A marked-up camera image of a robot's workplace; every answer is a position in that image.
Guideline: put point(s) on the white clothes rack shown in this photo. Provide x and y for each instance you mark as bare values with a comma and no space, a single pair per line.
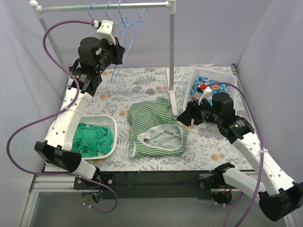
170,5

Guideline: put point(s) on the green shirt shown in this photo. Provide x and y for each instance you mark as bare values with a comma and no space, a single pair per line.
92,140

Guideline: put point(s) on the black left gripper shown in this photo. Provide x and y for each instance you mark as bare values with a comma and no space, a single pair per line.
117,53

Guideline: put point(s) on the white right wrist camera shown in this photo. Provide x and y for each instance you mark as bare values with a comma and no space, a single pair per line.
204,92

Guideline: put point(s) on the white laundry basket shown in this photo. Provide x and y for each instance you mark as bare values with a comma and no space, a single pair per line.
210,74
106,120

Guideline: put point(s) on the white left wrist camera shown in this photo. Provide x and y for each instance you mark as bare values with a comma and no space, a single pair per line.
105,30

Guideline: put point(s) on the blue floral garment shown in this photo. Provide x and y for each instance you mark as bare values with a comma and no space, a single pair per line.
219,88

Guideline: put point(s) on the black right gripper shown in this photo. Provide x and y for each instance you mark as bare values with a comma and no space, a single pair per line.
195,114

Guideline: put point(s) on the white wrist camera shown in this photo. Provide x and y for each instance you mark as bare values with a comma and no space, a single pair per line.
204,92
105,30

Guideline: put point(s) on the white right laundry basket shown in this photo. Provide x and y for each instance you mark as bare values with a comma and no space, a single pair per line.
210,74

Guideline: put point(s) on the green striped tank top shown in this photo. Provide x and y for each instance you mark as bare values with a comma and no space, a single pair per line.
154,131

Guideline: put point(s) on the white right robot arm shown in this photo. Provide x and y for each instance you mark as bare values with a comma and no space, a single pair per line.
277,193

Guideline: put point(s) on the white left laundry basket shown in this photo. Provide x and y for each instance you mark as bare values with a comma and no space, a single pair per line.
106,120

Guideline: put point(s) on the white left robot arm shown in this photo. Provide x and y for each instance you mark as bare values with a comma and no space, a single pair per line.
78,94

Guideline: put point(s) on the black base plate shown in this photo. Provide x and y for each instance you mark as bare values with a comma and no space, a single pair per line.
166,184

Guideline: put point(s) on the blue wire hanger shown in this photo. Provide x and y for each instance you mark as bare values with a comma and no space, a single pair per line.
106,10
128,31
92,18

